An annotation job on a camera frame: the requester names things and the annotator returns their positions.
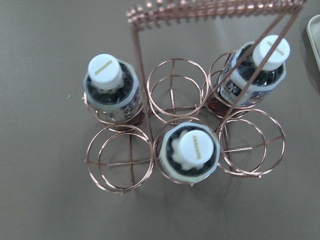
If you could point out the tea bottle white cap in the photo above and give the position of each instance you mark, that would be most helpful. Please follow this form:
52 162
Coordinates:
189 153

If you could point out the left tea bottle in rack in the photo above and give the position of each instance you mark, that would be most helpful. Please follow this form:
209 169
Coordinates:
112 87

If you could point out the cream serving tray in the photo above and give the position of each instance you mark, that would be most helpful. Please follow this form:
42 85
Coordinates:
313 32

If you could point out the copper wire bottle rack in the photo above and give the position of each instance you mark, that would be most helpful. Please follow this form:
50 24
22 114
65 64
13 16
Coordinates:
179 90

